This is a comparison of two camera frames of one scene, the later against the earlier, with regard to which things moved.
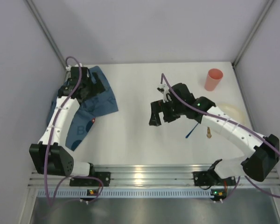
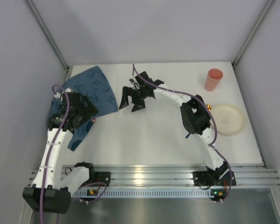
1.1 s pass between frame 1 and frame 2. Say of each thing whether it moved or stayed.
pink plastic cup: stayed
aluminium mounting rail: stayed
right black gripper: moved
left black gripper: moved
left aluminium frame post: stayed
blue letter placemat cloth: stayed
